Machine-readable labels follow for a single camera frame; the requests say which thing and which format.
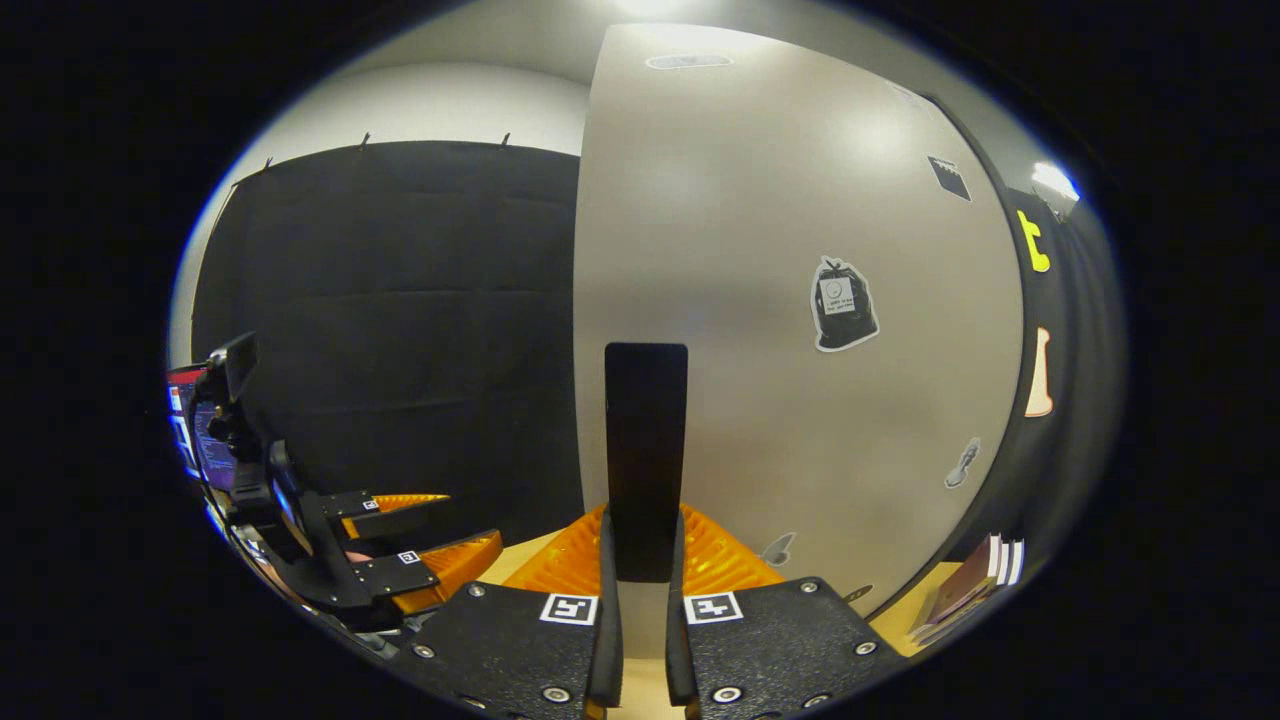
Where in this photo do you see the grey cabinet door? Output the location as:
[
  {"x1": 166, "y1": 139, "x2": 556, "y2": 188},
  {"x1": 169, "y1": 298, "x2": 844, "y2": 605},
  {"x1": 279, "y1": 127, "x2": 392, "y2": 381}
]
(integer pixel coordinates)
[{"x1": 572, "y1": 22, "x2": 1028, "y2": 661}]

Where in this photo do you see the computer monitor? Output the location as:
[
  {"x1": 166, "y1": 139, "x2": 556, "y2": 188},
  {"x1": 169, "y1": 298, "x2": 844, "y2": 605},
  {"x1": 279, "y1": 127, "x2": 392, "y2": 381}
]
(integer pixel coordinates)
[{"x1": 165, "y1": 365, "x2": 241, "y2": 496}]

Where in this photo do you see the black cabinet door handle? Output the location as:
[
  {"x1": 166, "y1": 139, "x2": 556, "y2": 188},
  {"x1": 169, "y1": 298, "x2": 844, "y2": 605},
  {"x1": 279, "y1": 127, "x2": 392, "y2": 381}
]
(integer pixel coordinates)
[{"x1": 604, "y1": 342, "x2": 689, "y2": 584}]

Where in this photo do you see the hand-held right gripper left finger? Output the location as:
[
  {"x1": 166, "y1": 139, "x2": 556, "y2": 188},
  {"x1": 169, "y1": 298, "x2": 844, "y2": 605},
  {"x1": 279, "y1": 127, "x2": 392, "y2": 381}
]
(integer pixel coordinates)
[{"x1": 385, "y1": 503, "x2": 626, "y2": 720}]

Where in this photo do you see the black backdrop cloth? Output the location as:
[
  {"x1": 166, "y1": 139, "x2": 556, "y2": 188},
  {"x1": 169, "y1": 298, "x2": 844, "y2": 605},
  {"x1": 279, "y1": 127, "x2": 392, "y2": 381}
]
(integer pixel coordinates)
[
  {"x1": 985, "y1": 180, "x2": 1126, "y2": 571},
  {"x1": 190, "y1": 140, "x2": 586, "y2": 591}
]

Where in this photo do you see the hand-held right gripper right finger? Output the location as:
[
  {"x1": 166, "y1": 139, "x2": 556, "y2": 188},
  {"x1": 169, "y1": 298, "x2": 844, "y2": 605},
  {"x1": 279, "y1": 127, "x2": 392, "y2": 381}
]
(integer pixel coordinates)
[{"x1": 665, "y1": 503, "x2": 908, "y2": 720}]

